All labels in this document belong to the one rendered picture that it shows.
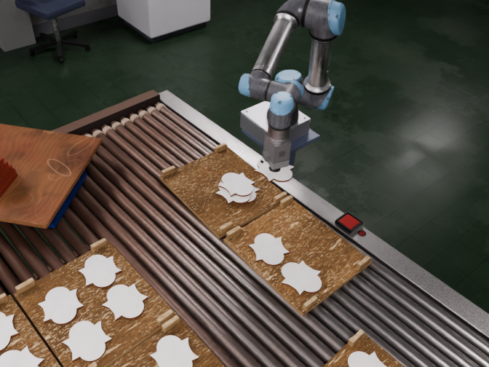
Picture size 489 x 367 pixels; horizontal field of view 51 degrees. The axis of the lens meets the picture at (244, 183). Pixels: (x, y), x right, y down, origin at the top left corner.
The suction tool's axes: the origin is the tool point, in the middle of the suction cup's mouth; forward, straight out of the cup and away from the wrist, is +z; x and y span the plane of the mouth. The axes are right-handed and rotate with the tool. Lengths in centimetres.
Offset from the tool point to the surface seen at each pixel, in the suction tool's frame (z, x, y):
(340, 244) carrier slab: 18.4, 16.1, 26.5
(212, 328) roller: 20, -39, 42
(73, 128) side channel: 17, -63, -74
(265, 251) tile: 17.6, -11.4, 20.7
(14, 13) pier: 79, -83, -356
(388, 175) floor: 112, 138, -84
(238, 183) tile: 15.1, -8.3, -13.2
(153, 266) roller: 20, -50, 11
